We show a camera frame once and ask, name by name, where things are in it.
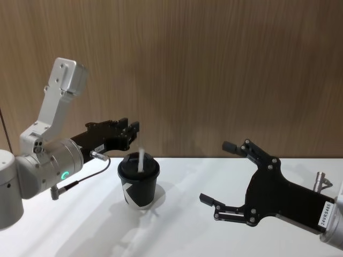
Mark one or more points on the white drinking straw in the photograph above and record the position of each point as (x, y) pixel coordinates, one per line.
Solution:
(141, 159)

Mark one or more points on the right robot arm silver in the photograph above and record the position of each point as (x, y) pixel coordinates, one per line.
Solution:
(335, 227)

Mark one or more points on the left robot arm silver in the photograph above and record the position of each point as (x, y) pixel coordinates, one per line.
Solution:
(48, 166)

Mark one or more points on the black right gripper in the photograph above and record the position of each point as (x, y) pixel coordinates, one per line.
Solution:
(278, 198)

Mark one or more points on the black paper cup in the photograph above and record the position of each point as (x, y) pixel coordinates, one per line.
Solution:
(139, 191)

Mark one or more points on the black plastic cup lid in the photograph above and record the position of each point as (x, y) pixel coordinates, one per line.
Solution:
(134, 164)

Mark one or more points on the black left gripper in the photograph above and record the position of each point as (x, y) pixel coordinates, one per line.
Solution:
(99, 136)

